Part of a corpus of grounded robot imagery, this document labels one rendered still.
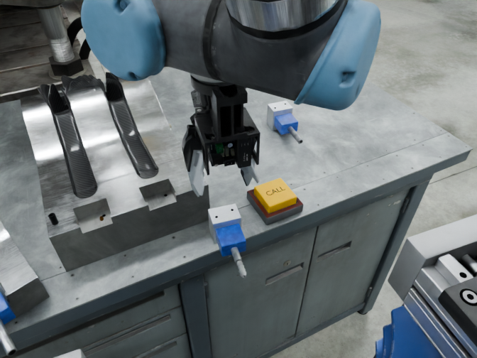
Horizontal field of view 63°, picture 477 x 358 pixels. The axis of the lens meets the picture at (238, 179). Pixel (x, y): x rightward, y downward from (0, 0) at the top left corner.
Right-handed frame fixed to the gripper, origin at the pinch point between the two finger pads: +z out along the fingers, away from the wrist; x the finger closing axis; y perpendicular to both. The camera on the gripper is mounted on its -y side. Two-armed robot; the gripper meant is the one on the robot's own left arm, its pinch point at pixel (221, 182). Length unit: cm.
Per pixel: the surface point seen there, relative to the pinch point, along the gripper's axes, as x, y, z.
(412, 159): 45.4, -8.2, 13.4
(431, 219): 109, -44, 94
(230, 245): -0.5, 5.9, 8.8
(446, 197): 125, -54, 95
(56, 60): -31, -75, 10
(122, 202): -15.9, -3.9, 3.7
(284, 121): 21.3, -24.7, 9.2
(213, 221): -2.1, 1.2, 7.4
